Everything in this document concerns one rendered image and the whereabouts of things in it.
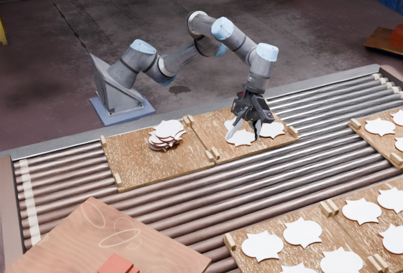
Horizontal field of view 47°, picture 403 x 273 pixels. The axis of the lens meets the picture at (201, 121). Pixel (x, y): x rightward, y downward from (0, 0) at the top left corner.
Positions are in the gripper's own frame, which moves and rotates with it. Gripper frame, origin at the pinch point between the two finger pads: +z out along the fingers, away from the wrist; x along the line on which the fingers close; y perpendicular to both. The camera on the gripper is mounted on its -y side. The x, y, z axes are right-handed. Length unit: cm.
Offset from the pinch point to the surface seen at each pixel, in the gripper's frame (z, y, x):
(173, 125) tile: 11.2, 42.8, -0.3
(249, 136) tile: 7.9, 24.8, -29.8
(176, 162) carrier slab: 23.1, 30.2, 2.2
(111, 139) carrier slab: 26, 60, 18
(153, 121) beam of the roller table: 18, 64, -4
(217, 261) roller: 36.5, -18.0, 12.5
